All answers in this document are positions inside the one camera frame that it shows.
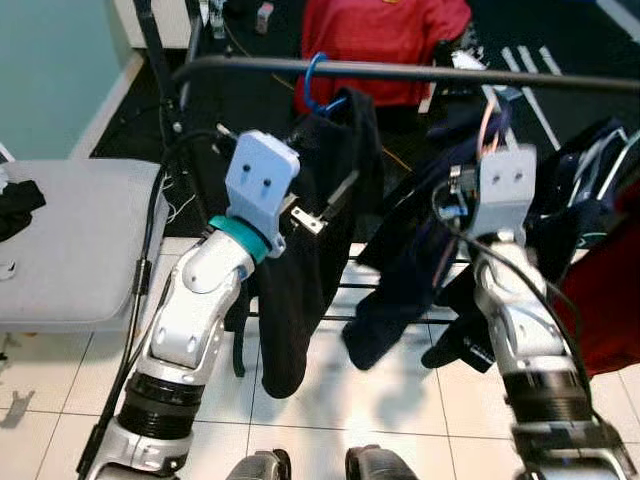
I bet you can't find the blue plastic hanger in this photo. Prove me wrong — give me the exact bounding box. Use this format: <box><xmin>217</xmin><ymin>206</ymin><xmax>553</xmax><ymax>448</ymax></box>
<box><xmin>303</xmin><ymin>52</ymin><xmax>351</xmax><ymax>116</ymax></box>

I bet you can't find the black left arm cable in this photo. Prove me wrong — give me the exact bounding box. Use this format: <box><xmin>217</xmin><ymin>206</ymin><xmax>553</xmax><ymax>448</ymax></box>
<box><xmin>75</xmin><ymin>128</ymin><xmax>233</xmax><ymax>480</ymax></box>

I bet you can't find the small red and white box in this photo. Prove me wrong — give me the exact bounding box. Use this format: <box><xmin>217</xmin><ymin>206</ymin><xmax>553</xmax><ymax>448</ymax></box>
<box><xmin>255</xmin><ymin>2</ymin><xmax>275</xmax><ymax>34</ymax></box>

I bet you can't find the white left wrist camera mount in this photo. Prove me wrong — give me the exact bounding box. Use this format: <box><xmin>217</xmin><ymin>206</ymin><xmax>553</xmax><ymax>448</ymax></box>
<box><xmin>225</xmin><ymin>130</ymin><xmax>302</xmax><ymax>256</ymax></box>

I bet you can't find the robot right leg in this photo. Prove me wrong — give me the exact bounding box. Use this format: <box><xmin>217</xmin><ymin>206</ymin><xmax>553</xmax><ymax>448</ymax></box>
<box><xmin>345</xmin><ymin>445</ymin><xmax>421</xmax><ymax>480</ymax></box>

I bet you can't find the dark red garment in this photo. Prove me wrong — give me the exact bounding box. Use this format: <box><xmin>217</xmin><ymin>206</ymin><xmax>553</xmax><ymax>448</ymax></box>
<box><xmin>553</xmin><ymin>185</ymin><xmax>640</xmax><ymax>376</ymax></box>

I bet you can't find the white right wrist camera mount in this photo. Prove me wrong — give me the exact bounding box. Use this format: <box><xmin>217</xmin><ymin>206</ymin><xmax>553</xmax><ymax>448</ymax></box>
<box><xmin>480</xmin><ymin>145</ymin><xmax>538</xmax><ymax>241</ymax></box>

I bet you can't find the bright red shirt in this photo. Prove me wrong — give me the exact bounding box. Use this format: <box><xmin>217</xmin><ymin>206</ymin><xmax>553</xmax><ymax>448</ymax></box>
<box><xmin>300</xmin><ymin>0</ymin><xmax>471</xmax><ymax>109</ymax></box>

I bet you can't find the black shirt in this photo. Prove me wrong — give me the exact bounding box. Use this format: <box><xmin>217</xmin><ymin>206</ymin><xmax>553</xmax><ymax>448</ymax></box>
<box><xmin>243</xmin><ymin>88</ymin><xmax>387</xmax><ymax>401</ymax></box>

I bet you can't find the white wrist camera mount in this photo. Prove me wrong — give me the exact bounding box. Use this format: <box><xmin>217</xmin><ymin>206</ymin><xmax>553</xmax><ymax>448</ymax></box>
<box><xmin>225</xmin><ymin>130</ymin><xmax>302</xmax><ymax>256</ymax></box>
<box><xmin>480</xmin><ymin>145</ymin><xmax>538</xmax><ymax>241</ymax></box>

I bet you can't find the pink wire hanger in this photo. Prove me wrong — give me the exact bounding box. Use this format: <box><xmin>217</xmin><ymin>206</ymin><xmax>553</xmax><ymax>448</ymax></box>
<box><xmin>477</xmin><ymin>95</ymin><xmax>501</xmax><ymax>159</ymax></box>

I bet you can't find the black stand pole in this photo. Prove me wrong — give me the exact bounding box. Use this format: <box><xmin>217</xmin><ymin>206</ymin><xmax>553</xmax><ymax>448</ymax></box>
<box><xmin>133</xmin><ymin>0</ymin><xmax>183</xmax><ymax>136</ymax></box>

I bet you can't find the small black cloth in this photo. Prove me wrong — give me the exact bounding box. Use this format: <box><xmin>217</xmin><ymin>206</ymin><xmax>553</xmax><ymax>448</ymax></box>
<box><xmin>0</xmin><ymin>180</ymin><xmax>47</xmax><ymax>243</ymax></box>

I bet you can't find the navy blue garment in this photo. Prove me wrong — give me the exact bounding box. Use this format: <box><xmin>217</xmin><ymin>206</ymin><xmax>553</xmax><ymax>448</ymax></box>
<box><xmin>345</xmin><ymin>100</ymin><xmax>526</xmax><ymax>373</ymax></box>

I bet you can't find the robot left leg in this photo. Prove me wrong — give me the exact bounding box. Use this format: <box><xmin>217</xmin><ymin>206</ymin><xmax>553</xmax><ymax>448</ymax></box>
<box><xmin>225</xmin><ymin>448</ymin><xmax>293</xmax><ymax>480</ymax></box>

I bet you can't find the grey upholstered bench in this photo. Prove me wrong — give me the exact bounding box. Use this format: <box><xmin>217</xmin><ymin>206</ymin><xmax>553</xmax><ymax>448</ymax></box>
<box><xmin>0</xmin><ymin>158</ymin><xmax>169</xmax><ymax>333</ymax></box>

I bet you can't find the robot leg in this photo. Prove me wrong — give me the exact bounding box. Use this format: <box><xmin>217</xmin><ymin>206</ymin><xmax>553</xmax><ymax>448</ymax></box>
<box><xmin>345</xmin><ymin>445</ymin><xmax>421</xmax><ymax>480</ymax></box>
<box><xmin>225</xmin><ymin>448</ymin><xmax>293</xmax><ymax>480</ymax></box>

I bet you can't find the black metal clothes rack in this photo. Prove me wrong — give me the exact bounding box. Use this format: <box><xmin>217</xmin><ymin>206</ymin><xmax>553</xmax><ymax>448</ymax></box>
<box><xmin>172</xmin><ymin>55</ymin><xmax>640</xmax><ymax>331</ymax></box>

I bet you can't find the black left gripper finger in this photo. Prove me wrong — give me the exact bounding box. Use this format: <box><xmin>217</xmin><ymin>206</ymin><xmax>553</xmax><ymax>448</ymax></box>
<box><xmin>320</xmin><ymin>170</ymin><xmax>361</xmax><ymax>223</ymax></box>

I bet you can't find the white cabinet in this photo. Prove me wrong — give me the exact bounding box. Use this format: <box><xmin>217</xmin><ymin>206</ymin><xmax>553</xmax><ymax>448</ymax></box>
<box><xmin>108</xmin><ymin>0</ymin><xmax>216</xmax><ymax>51</ymax></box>

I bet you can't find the white wire hanger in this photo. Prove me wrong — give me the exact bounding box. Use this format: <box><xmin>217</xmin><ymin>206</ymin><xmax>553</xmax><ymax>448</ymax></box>
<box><xmin>590</xmin><ymin>128</ymin><xmax>640</xmax><ymax>196</ymax></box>

